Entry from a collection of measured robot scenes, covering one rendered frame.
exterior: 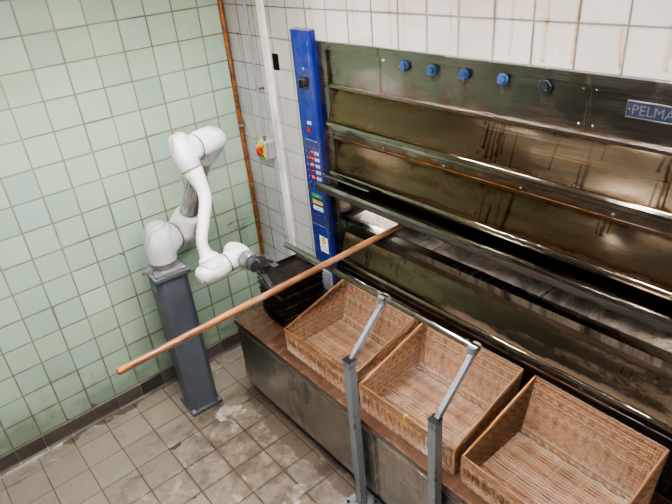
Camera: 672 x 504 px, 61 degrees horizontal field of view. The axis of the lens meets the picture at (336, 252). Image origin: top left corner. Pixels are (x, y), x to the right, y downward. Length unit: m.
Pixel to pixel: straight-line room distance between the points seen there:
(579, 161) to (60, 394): 3.07
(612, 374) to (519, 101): 1.07
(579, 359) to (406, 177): 1.05
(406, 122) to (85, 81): 1.66
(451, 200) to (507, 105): 0.49
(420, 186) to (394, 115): 0.33
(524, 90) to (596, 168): 0.37
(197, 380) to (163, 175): 1.25
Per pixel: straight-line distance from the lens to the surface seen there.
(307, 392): 3.08
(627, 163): 2.04
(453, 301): 2.72
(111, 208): 3.43
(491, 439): 2.54
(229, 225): 3.81
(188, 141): 2.80
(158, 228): 3.14
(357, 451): 2.84
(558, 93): 2.09
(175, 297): 3.29
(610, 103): 2.01
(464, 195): 2.43
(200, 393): 3.71
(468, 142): 2.33
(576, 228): 2.19
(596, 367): 2.43
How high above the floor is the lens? 2.55
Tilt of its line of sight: 29 degrees down
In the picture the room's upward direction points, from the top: 5 degrees counter-clockwise
